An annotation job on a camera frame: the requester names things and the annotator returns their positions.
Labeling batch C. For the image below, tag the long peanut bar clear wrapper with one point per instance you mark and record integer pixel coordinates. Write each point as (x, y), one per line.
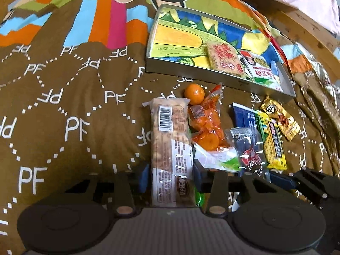
(172, 153)

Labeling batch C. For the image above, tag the golden date snack pouch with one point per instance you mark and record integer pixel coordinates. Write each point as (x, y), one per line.
(286, 123)

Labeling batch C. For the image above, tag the green sausage stick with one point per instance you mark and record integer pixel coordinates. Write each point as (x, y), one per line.
(199, 198)

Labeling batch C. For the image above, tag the blue long sachet pack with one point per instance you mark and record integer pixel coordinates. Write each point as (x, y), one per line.
(244, 116)

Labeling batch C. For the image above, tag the grey tray with colourful lining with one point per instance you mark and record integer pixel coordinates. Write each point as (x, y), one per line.
(189, 43)

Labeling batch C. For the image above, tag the orange snack bag clear pack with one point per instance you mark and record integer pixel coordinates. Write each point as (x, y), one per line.
(211, 147)

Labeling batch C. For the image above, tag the small orange mandarin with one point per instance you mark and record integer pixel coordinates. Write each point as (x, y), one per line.
(195, 94)

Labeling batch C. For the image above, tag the silver foil bag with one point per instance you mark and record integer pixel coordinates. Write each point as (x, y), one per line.
(322, 79)

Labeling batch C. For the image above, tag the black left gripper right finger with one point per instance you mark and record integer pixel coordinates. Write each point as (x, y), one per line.
(222, 187)

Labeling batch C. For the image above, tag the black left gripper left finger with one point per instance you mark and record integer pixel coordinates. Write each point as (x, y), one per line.
(124, 193)

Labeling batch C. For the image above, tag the brown cartoon patterned bedspread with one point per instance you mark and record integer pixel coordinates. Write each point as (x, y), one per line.
(74, 80)

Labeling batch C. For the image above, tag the white green pickle packet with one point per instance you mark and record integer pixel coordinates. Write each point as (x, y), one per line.
(260, 70)

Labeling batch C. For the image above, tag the yellow green cracker pack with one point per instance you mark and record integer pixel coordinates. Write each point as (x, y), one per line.
(272, 143)

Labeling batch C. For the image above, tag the square rice cracker pack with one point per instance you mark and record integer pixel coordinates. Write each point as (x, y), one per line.
(224, 58)

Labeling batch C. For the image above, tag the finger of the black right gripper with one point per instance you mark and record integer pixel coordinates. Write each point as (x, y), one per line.
(283, 181)

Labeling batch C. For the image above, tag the dark plum clear packet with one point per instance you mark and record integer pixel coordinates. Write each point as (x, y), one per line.
(249, 148)

